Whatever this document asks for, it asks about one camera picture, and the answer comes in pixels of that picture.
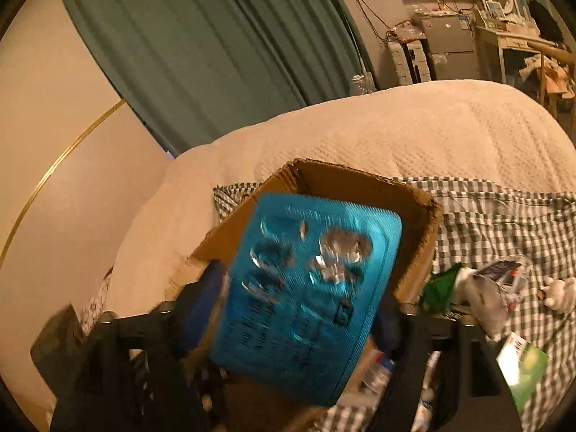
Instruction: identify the white plastic spray device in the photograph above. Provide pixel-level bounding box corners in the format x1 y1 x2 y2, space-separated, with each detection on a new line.
451 267 509 339

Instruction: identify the large teal curtain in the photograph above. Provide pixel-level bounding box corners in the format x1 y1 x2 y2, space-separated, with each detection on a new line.
63 0 372 154

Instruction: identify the small white plush toy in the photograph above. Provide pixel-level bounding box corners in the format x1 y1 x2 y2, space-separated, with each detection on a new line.
540 277 576 315

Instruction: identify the brown cardboard box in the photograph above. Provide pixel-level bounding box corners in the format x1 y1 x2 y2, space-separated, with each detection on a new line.
190 159 442 431

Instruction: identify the white red-black snack packet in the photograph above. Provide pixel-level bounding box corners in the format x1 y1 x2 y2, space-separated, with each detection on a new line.
473 256 532 313

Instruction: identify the blue pill blister pack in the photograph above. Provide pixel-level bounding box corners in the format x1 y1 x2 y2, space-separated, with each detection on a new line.
211 193 402 407

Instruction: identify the green white card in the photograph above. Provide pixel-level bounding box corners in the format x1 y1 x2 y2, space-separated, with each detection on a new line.
496 333 549 413

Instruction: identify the green snack packet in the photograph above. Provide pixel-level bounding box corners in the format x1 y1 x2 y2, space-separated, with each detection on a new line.
420 263 463 315

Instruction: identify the grey cabinet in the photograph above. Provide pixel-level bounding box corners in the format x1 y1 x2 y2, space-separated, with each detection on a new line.
419 14 480 80

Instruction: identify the white dressing table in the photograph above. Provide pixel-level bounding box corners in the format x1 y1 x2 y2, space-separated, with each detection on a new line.
473 26 558 88

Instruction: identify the white drawer unit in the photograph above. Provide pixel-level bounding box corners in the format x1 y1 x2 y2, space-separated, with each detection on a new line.
388 40 432 86

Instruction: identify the grey checkered cloth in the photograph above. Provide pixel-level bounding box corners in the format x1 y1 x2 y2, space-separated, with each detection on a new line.
215 177 575 431

